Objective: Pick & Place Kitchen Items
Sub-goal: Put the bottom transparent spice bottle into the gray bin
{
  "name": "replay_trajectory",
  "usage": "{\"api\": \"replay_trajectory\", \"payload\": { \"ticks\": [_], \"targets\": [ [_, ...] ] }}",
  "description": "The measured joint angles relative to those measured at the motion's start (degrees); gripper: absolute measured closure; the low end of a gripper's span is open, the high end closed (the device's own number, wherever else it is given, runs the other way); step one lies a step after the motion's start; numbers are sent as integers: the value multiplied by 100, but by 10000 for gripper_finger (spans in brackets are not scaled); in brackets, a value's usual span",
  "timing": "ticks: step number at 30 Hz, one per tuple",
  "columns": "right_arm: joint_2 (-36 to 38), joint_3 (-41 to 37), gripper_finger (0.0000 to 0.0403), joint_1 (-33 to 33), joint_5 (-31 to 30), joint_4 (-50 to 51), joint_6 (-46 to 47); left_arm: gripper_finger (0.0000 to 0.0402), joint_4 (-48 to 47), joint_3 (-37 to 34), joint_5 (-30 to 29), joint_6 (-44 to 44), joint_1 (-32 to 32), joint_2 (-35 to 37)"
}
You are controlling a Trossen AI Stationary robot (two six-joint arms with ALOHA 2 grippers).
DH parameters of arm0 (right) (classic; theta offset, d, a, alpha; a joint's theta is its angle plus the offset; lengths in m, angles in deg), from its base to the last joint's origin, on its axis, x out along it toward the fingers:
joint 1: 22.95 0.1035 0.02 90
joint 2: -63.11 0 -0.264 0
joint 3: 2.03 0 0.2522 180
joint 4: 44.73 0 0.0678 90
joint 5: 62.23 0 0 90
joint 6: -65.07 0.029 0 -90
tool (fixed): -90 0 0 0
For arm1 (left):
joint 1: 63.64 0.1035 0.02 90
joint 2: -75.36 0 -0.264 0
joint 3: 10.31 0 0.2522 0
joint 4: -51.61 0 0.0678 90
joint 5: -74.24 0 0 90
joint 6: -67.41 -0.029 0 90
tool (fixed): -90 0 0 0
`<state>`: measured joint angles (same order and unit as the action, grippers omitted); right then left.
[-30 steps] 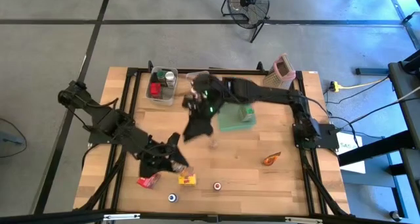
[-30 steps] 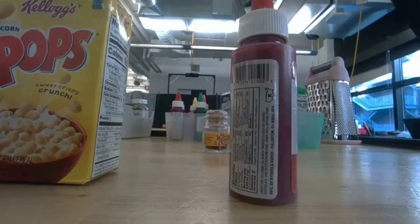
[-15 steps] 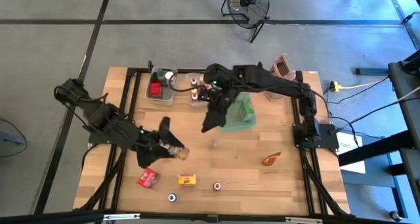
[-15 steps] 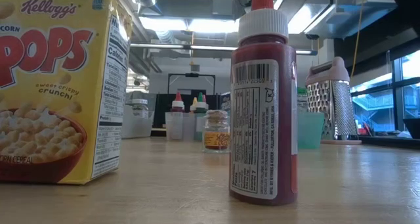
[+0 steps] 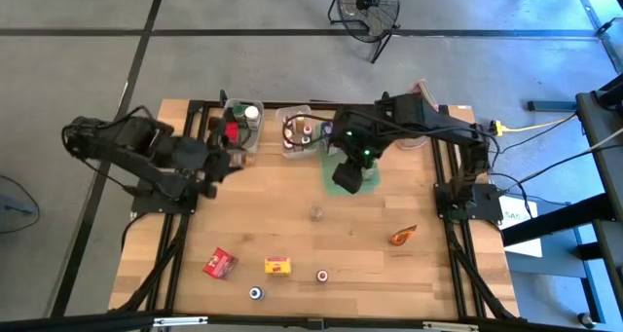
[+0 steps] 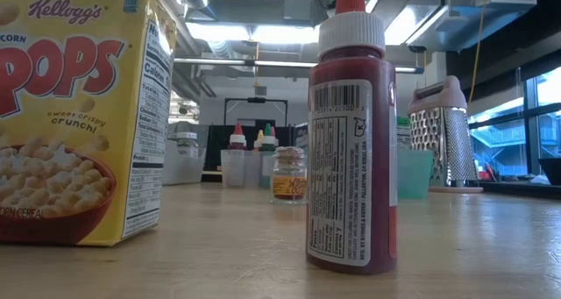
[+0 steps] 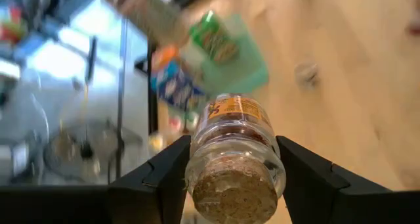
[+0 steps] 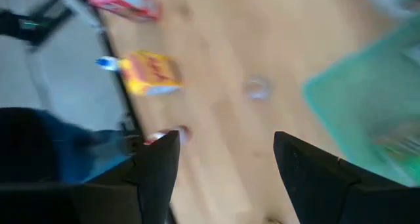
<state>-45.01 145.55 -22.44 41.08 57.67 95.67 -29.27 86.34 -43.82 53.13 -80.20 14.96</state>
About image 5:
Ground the black caster wheel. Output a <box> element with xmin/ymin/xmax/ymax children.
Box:
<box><xmin>577</xmin><ymin>311</ymin><xmax>599</xmax><ymax>330</ymax></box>

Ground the yellow power cable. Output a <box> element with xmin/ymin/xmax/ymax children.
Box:
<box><xmin>489</xmin><ymin>111</ymin><xmax>580</xmax><ymax>137</ymax></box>

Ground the black floor fan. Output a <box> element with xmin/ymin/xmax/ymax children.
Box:
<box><xmin>326</xmin><ymin>0</ymin><xmax>402</xmax><ymax>64</ymax></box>

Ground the black aluminium table frame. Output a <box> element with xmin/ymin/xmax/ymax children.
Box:
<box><xmin>107</xmin><ymin>89</ymin><xmax>521</xmax><ymax>323</ymax></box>

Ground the white-lid spice jar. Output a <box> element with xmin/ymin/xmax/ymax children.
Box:
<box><xmin>244</xmin><ymin>105</ymin><xmax>262</xmax><ymax>129</ymax></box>

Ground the silver metal bracket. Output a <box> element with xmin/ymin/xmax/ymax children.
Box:
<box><xmin>421</xmin><ymin>320</ymin><xmax>479</xmax><ymax>332</ymax></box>
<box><xmin>152</xmin><ymin>315</ymin><xmax>209</xmax><ymax>328</ymax></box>

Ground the black floor cable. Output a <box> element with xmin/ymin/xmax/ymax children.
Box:
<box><xmin>486</xmin><ymin>141</ymin><xmax>623</xmax><ymax>202</ymax></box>

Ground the dark metal floor bar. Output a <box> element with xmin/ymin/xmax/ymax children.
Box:
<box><xmin>527</xmin><ymin>99</ymin><xmax>579</xmax><ymax>113</ymax></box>

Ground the frosted white plastic bin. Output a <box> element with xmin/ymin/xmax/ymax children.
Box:
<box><xmin>216</xmin><ymin>96</ymin><xmax>266</xmax><ymax>156</ymax></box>

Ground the pink metal box grater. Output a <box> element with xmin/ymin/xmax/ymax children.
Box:
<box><xmin>392</xmin><ymin>78</ymin><xmax>440</xmax><ymax>151</ymax></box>

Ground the red cereal box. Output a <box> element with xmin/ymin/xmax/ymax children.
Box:
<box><xmin>202</xmin><ymin>246</ymin><xmax>239</xmax><ymax>281</ymax></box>

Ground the teal plastic tray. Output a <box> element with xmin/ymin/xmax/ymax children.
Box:
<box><xmin>318</xmin><ymin>122</ymin><xmax>382</xmax><ymax>197</ymax></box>

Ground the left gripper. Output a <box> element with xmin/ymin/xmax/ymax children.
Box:
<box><xmin>194</xmin><ymin>117</ymin><xmax>247</xmax><ymax>200</ymax></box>

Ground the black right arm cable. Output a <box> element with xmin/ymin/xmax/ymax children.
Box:
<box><xmin>281</xmin><ymin>112</ymin><xmax>342</xmax><ymax>151</ymax></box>

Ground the clear plastic bin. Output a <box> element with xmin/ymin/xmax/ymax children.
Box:
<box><xmin>275</xmin><ymin>105</ymin><xmax>315</xmax><ymax>161</ymax></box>

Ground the black gantry crossbar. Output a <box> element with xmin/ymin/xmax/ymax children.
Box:
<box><xmin>0</xmin><ymin>310</ymin><xmax>623</xmax><ymax>332</ymax></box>

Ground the yellow Corn Pops box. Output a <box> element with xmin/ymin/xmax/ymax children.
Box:
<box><xmin>264</xmin><ymin>256</ymin><xmax>292</xmax><ymax>277</ymax></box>

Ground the grey floor object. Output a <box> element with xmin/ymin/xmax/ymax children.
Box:
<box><xmin>0</xmin><ymin>195</ymin><xmax>35</xmax><ymax>217</ymax></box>

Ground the orange snack packet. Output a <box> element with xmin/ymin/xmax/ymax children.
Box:
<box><xmin>388</xmin><ymin>224</ymin><xmax>419</xmax><ymax>247</ymax></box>

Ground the white paper sheet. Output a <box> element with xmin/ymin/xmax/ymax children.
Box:
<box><xmin>498</xmin><ymin>195</ymin><xmax>543</xmax><ymax>259</ymax></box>

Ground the white cable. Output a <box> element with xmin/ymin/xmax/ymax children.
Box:
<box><xmin>571</xmin><ymin>127</ymin><xmax>623</xmax><ymax>158</ymax></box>

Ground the black metal workbench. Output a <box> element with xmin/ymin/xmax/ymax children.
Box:
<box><xmin>500</xmin><ymin>71</ymin><xmax>623</xmax><ymax>323</ymax></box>

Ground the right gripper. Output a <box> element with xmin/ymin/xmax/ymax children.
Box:
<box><xmin>330</xmin><ymin>105</ymin><xmax>390</xmax><ymax>196</ymax></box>

